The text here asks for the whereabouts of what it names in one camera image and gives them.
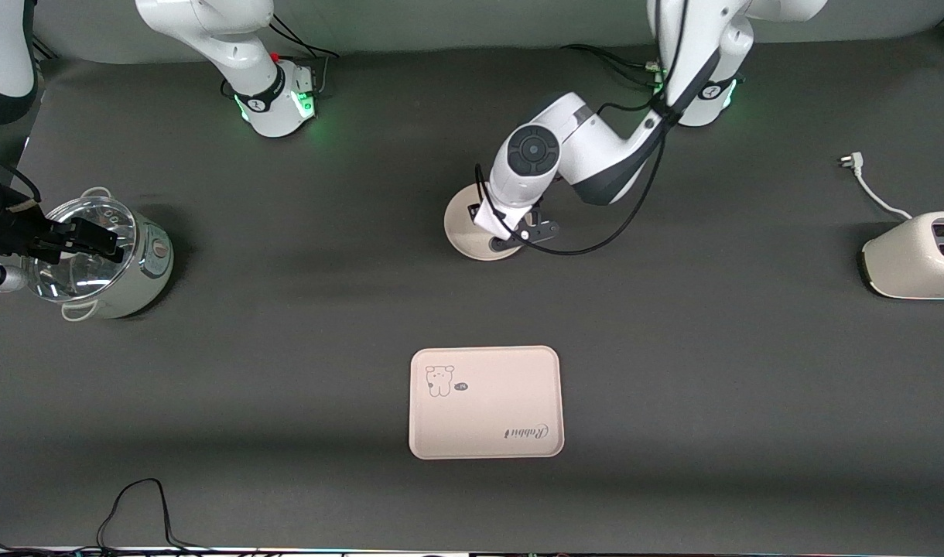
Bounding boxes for round beige plate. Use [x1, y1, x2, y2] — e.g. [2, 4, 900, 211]
[443, 184, 519, 261]

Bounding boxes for beige rabbit print tray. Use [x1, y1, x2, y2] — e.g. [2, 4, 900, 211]
[409, 345, 566, 460]

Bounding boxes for glass pot lid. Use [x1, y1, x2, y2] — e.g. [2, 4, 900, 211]
[21, 196, 139, 302]

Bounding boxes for pale green electric cooking pot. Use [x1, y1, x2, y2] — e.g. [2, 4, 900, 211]
[21, 186, 175, 322]

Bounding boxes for dark grey table mat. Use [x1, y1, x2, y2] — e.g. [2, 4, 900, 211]
[0, 31, 944, 554]

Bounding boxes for cream white toaster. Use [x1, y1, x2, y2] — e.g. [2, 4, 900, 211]
[860, 211, 944, 300]

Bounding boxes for black left arm base cables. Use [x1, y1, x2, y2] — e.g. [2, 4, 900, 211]
[561, 44, 666, 86]

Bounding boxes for black looped cable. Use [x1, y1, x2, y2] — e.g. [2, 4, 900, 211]
[97, 478, 217, 554]

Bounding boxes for white toaster power cable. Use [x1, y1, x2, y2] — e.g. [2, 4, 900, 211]
[839, 152, 915, 220]

